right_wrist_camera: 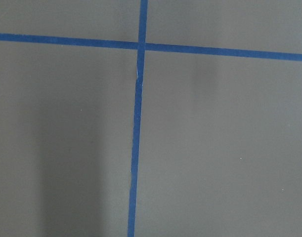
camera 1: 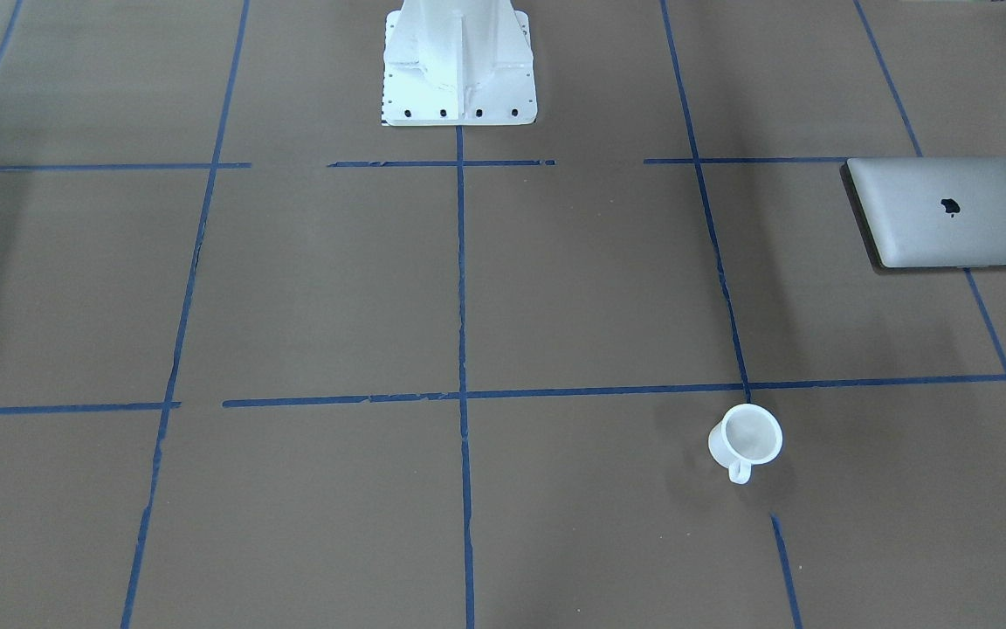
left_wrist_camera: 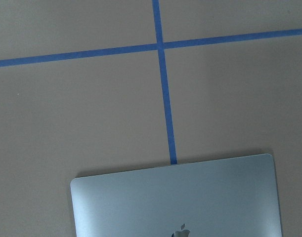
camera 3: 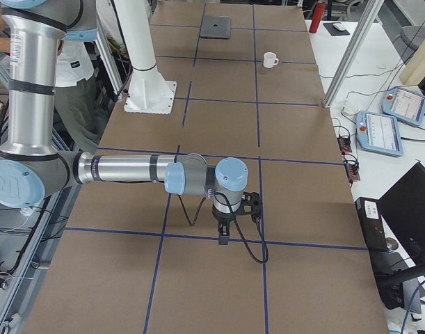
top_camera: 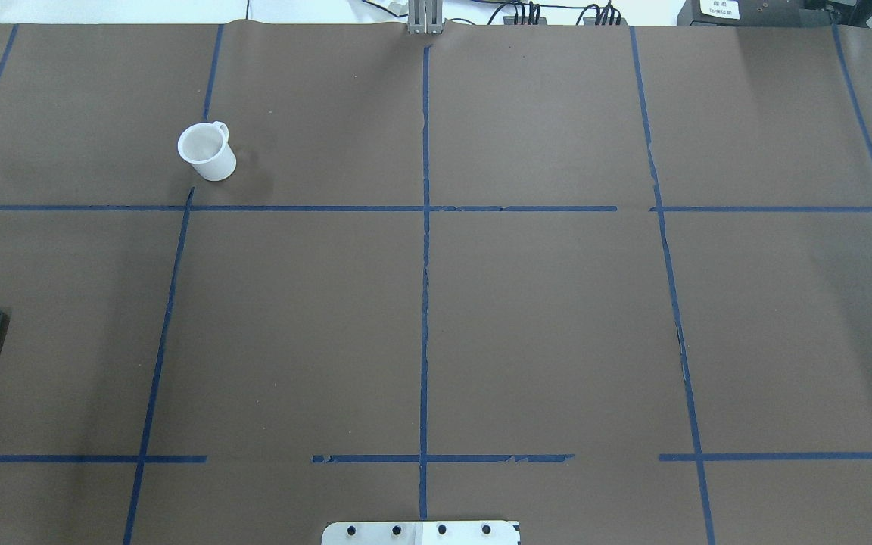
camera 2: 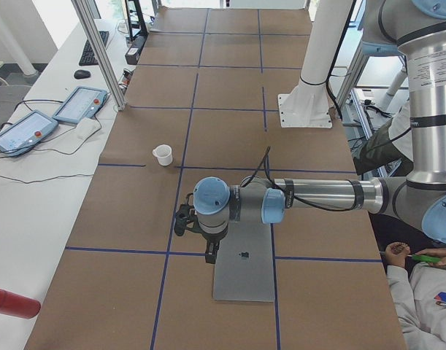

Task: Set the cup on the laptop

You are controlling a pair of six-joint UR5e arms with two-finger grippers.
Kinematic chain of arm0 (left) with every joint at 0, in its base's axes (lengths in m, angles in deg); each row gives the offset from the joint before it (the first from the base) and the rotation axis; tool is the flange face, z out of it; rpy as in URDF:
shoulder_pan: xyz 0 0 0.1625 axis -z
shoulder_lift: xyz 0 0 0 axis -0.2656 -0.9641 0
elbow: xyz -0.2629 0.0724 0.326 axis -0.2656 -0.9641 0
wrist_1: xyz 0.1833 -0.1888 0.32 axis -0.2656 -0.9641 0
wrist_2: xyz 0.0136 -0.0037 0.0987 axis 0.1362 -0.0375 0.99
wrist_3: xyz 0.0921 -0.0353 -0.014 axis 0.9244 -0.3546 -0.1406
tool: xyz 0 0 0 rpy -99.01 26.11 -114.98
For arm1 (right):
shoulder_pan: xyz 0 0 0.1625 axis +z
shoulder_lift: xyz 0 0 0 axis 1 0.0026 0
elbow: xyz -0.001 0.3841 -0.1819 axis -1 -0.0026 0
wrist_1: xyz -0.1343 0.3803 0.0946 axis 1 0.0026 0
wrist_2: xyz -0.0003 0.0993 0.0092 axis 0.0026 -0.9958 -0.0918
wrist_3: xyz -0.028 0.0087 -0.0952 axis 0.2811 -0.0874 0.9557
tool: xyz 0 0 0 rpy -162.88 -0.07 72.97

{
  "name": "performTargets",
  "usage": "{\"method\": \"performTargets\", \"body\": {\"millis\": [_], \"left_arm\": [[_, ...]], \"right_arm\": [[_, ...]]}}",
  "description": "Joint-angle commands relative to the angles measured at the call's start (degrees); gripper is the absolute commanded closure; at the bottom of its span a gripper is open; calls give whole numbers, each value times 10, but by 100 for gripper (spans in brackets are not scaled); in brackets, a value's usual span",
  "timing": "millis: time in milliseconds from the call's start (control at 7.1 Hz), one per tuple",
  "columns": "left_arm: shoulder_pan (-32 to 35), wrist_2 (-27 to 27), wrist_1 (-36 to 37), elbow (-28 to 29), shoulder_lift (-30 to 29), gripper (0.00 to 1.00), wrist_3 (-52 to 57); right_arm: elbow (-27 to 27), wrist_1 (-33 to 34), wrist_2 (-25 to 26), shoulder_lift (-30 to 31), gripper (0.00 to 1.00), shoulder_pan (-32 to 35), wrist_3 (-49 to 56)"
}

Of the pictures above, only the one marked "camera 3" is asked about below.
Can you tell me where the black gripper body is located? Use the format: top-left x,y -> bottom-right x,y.
212,205 -> 236,231

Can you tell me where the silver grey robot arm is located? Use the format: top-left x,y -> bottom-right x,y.
0,1 -> 248,245

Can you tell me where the dark grey closed laptop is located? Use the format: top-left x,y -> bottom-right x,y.
200,15 -> 231,40

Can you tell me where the lower orange black connector box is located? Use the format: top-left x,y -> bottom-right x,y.
344,160 -> 360,183

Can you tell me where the orange black connector box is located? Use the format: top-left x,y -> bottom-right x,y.
337,136 -> 352,154
344,160 -> 360,183

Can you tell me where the upper orange black connector box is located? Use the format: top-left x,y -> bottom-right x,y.
337,136 -> 352,154

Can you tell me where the white ceramic mug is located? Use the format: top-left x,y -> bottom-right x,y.
263,51 -> 279,69

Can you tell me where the white power adapter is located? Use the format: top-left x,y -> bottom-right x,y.
341,100 -> 360,116

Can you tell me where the black desktop computer box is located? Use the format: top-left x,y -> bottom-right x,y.
355,197 -> 425,314

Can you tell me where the person in white shirt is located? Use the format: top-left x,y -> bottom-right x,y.
0,1 -> 106,159

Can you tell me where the near teach pendant tablet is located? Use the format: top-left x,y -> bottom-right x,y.
356,111 -> 403,157

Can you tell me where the teach pendant tablet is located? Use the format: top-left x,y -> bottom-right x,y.
382,87 -> 425,127
356,111 -> 403,157

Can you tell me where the black computer monitor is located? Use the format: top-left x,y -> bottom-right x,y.
378,162 -> 425,264

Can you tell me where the far teach pendant tablet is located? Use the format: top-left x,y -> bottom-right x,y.
382,87 -> 425,127

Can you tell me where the black mouse pad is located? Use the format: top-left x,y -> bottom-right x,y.
323,22 -> 350,36

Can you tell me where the white computer mouse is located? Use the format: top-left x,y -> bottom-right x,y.
332,22 -> 346,31

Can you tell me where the red bottle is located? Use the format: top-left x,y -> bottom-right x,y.
309,1 -> 326,33

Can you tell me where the wooden beam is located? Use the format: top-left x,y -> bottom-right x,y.
400,20 -> 425,85

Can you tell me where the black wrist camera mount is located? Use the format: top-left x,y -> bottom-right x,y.
236,191 -> 263,228

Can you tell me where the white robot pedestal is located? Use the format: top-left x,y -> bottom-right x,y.
114,0 -> 177,115

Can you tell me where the aluminium frame post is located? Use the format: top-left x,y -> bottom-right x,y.
323,0 -> 385,108

